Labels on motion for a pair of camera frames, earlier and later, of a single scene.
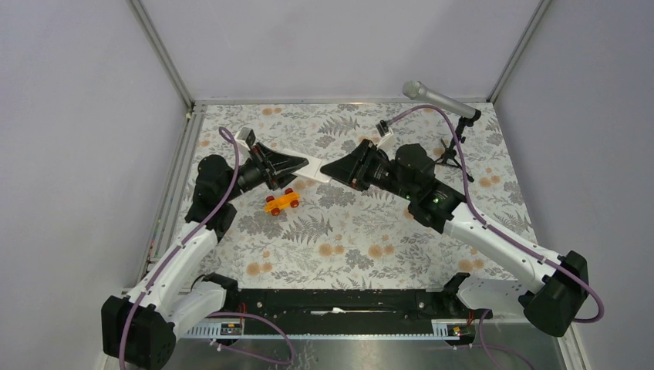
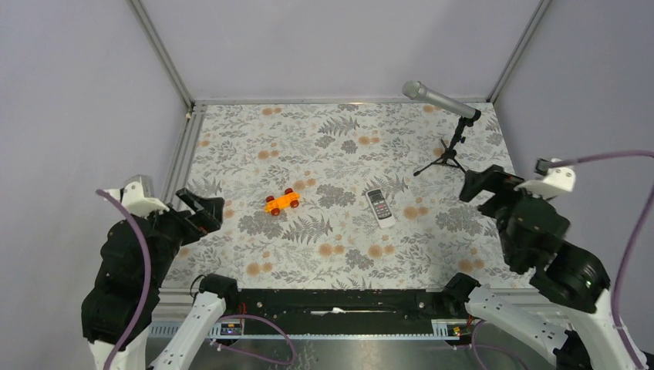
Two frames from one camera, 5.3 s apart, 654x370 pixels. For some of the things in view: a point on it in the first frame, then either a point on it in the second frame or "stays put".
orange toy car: (289, 199) stays put
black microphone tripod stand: (448, 158) stays put
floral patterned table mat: (319, 232) stays put
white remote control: (313, 169) -> (381, 208)
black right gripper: (352, 169) -> (494, 179)
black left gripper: (275, 167) -> (210, 211)
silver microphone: (416, 89) stays put
